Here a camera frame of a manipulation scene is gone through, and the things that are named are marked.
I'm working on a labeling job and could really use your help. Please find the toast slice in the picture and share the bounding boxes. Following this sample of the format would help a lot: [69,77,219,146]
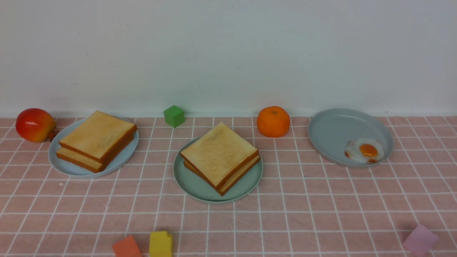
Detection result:
[56,136,134,173]
[184,155,261,196]
[181,122,260,195]
[59,111,137,163]

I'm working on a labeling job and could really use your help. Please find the orange fruit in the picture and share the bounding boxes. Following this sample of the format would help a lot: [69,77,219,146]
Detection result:
[256,106,291,138]

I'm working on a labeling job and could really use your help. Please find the green cube block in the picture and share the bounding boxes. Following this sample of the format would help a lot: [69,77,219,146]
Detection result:
[163,105,186,128]

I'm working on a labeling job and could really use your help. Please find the teal centre plate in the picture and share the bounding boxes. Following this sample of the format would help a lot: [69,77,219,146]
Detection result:
[173,138,263,204]

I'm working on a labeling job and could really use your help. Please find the grey egg plate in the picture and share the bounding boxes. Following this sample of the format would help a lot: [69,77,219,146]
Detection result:
[308,109,394,168]

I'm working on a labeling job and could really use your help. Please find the light blue bread plate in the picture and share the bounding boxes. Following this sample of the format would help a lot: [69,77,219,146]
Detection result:
[48,118,139,179]

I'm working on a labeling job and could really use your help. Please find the yellow block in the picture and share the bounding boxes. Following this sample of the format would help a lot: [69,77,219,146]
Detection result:
[149,231,173,257]

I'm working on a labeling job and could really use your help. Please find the right fried egg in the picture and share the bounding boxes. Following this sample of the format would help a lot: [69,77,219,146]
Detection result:
[345,138,384,164]

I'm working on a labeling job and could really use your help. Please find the orange block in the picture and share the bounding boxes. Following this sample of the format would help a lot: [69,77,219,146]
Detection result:
[112,235,142,257]

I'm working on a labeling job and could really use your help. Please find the red yellow apple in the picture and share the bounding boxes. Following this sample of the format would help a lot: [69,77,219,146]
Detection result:
[16,109,59,143]

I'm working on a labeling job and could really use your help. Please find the pink block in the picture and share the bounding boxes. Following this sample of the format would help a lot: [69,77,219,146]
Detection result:
[402,224,439,257]

